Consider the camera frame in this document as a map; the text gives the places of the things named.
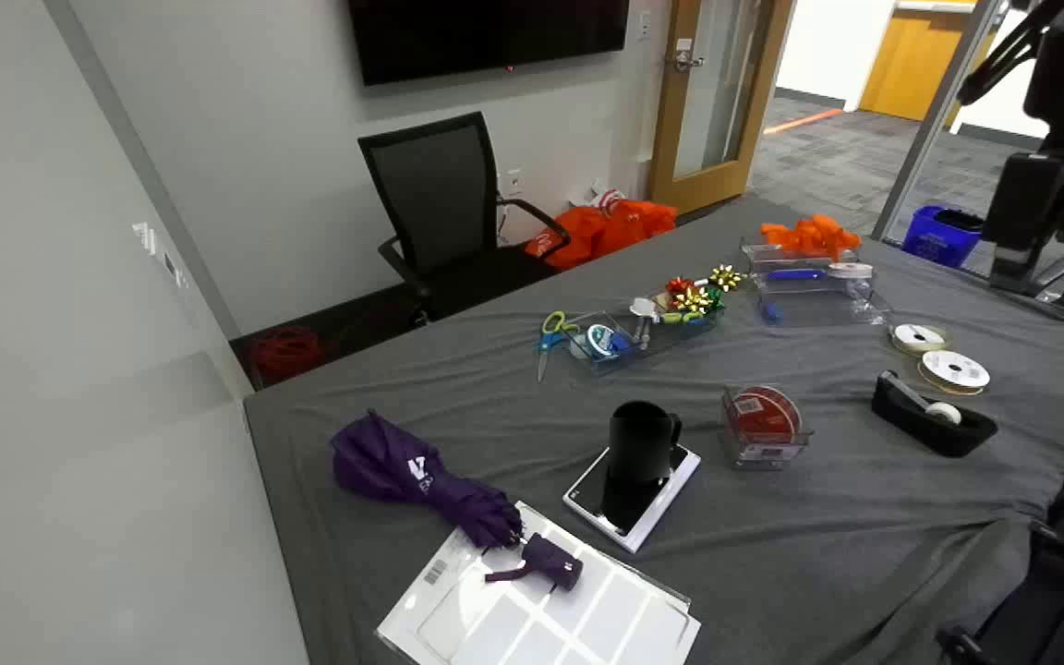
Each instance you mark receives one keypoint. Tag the yellow gift bow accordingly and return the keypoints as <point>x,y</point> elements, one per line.
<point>724,278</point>

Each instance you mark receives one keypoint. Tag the wooden door with glass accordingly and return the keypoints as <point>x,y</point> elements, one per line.
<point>671,134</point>

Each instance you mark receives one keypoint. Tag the black mesh office chair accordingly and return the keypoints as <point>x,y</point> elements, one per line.
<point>435,186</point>

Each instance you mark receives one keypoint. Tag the white laminated sheet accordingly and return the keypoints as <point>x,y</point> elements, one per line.
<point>607,622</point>

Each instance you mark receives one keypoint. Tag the black rectangular case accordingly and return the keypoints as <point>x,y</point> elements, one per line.
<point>905,416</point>

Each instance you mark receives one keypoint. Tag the red gift bow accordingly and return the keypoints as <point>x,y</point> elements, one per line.
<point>681,288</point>

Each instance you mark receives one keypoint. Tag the orange plastic bag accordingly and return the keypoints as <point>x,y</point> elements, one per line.
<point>607,228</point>

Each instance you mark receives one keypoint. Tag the clear plastic container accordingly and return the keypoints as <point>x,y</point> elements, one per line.
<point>852,258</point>

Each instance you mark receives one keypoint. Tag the black wall television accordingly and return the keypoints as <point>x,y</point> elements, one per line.
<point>483,37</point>

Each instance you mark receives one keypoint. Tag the colourful toy rings cluster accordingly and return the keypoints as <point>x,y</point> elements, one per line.
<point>630,353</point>

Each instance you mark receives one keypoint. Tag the white wall switch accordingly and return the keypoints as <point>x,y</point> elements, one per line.
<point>148,239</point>

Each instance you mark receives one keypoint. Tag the yellow wooden cabinet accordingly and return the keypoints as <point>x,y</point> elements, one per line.
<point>914,60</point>

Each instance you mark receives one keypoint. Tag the white ribbon spool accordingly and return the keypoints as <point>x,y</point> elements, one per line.
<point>953,370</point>
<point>916,336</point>

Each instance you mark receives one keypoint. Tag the white gift bow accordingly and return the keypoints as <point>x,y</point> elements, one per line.
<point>643,310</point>

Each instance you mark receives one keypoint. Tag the blue white tape roll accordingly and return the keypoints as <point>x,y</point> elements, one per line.
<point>607,340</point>

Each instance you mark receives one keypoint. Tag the green gift bow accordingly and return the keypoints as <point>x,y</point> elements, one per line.
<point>697,310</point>

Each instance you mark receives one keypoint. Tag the purple folded umbrella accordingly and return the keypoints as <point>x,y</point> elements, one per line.
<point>398,465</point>

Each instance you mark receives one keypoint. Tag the blue bin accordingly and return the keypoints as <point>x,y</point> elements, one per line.
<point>941,235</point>

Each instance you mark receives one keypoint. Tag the white wall outlet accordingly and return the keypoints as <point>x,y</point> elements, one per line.
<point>515,178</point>

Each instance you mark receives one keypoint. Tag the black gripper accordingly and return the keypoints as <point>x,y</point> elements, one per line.
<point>1026,197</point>

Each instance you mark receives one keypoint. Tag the orange plastic object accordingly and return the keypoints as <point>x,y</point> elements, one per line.
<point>810,239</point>

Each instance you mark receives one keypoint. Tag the grey tablecloth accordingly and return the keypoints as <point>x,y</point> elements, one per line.
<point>804,540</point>

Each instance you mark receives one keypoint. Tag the black mug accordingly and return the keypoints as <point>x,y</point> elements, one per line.
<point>640,444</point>

